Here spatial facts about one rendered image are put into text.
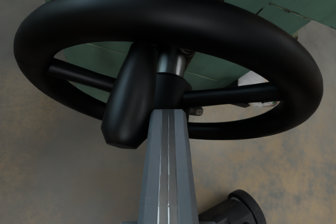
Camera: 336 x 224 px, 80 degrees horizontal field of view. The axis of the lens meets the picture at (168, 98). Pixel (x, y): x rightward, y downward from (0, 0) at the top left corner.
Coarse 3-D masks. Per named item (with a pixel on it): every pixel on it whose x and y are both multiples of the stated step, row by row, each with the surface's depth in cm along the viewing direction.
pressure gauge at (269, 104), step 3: (252, 102) 48; (255, 102) 47; (258, 102) 47; (267, 102) 46; (270, 102) 46; (273, 102) 46; (276, 102) 45; (252, 105) 49; (255, 105) 49; (258, 105) 49; (261, 105) 48; (264, 105) 48; (267, 105) 48; (270, 105) 47; (273, 105) 47
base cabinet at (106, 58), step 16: (48, 0) 36; (80, 48) 49; (96, 48) 47; (112, 48) 47; (128, 48) 46; (80, 64) 57; (96, 64) 55; (112, 64) 54; (192, 64) 48; (208, 64) 47; (224, 64) 46; (192, 80) 55; (208, 80) 54; (224, 80) 53; (96, 96) 81
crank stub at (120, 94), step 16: (144, 48) 11; (128, 64) 11; (144, 64) 11; (128, 80) 10; (144, 80) 10; (112, 96) 10; (128, 96) 10; (144, 96) 10; (112, 112) 10; (128, 112) 9; (144, 112) 10; (112, 128) 9; (128, 128) 9; (144, 128) 10; (112, 144) 10; (128, 144) 9
